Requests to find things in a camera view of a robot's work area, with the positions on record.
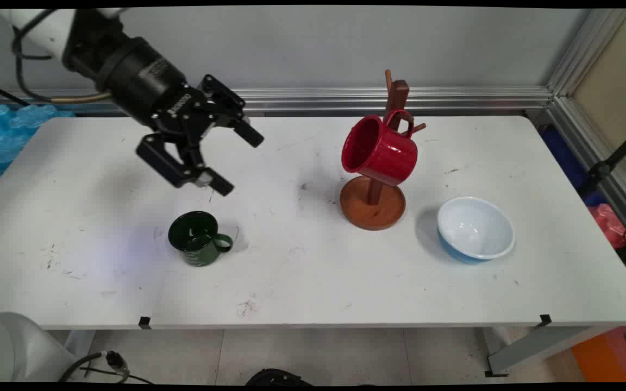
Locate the black round object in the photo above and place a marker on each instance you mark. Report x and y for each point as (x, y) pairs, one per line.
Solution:
(277, 377)

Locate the grey table leg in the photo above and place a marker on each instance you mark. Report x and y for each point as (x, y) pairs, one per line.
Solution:
(541, 345)

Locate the blue and white bowl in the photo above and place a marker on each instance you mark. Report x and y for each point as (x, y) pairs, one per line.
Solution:
(476, 228)

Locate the red enamel mug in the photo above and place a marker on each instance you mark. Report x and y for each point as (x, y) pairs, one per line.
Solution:
(386, 155)

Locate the blue plastic bag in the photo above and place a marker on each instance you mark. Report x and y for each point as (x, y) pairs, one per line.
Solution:
(0, 136)

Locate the orange box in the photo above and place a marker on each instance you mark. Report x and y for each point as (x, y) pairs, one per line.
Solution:
(603, 355)

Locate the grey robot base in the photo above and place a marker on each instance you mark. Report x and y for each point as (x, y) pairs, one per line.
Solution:
(14, 350)

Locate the dark green enamel mug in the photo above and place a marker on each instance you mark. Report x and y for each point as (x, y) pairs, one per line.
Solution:
(193, 239)

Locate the black tripod stand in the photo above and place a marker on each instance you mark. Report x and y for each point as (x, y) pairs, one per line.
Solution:
(612, 160)

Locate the wooden mug tree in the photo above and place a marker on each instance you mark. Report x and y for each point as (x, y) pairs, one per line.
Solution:
(373, 214)

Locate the blue bin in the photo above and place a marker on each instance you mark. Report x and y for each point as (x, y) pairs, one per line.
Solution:
(565, 157)

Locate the aluminium frame rail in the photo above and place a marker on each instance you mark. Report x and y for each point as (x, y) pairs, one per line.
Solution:
(345, 99)
(579, 54)

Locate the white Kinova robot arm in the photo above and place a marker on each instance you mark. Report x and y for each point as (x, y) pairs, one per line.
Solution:
(47, 30)

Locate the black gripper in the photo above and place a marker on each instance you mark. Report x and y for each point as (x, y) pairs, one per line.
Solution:
(144, 81)

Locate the pink plastic bag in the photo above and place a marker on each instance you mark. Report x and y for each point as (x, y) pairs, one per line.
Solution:
(609, 225)

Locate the black tape marker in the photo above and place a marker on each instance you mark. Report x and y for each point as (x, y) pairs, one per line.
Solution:
(144, 322)
(545, 320)

